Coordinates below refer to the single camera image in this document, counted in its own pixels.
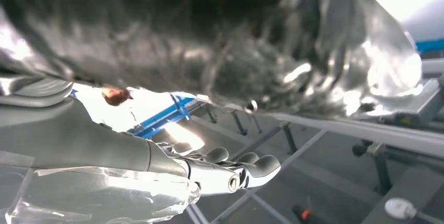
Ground stainless steel workbench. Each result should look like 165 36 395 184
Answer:
187 76 444 224

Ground clear plastic hand cover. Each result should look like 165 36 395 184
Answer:
5 151 201 224

